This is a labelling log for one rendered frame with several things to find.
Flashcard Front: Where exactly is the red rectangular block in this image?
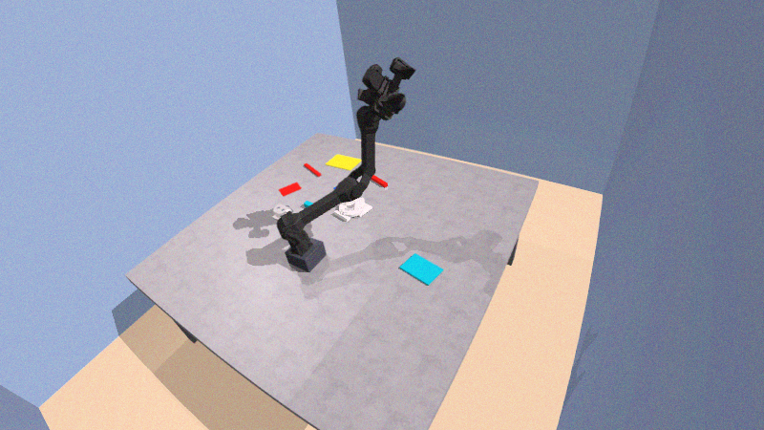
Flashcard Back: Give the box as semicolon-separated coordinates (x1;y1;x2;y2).
371;175;388;187

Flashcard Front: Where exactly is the red flat square plate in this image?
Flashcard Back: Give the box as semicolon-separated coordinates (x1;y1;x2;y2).
279;183;301;196

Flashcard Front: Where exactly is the red long flat bar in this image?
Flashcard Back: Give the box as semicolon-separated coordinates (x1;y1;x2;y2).
304;163;321;176

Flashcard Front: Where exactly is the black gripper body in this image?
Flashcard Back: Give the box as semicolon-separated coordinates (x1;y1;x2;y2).
371;57;412;120

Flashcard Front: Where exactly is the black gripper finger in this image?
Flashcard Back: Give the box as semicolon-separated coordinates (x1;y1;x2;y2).
393;61;415;79
377;93;405;114

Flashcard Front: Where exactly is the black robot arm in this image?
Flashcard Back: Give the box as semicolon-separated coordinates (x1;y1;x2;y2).
276;64;389;256

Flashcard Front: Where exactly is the yellow flat plate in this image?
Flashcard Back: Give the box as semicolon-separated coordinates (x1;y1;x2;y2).
326;155;361;170

